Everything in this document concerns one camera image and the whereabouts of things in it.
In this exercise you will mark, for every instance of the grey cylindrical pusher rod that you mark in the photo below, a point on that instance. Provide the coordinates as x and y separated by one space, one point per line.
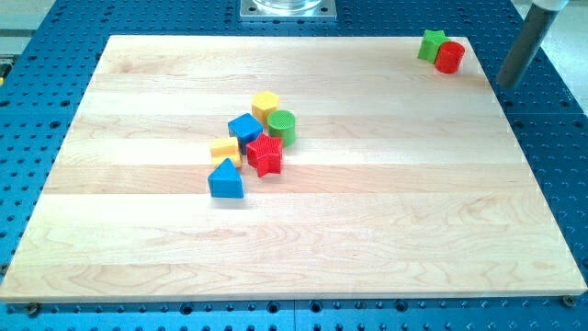
537 22

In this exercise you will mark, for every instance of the green star block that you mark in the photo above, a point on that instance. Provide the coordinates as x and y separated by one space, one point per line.
430 44

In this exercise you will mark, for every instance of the red star block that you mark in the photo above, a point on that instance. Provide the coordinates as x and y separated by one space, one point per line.
265 154

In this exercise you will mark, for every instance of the red cylinder block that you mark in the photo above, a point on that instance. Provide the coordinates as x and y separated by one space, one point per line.
449 57

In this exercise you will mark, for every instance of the light wooden board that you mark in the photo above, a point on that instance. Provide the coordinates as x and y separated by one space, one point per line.
402 182

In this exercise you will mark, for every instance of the green cylinder block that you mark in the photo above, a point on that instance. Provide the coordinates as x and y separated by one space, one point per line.
282 124

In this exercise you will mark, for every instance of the right board stop screw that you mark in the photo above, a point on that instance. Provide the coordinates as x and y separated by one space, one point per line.
568 301

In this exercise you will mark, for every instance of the board stop screw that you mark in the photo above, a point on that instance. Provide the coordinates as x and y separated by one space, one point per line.
32 309
568 301

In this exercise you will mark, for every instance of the yellow hexagon block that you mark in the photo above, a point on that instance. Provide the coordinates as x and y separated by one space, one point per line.
263 104

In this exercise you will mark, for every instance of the blue cube block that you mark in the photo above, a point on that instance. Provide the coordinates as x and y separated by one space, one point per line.
246 128

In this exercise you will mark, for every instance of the blue triangle block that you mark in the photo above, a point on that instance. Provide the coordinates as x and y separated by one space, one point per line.
225 181

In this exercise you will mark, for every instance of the left board stop screw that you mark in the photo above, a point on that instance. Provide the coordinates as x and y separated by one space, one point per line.
32 309

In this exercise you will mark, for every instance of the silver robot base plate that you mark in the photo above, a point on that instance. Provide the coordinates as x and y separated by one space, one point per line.
258 10

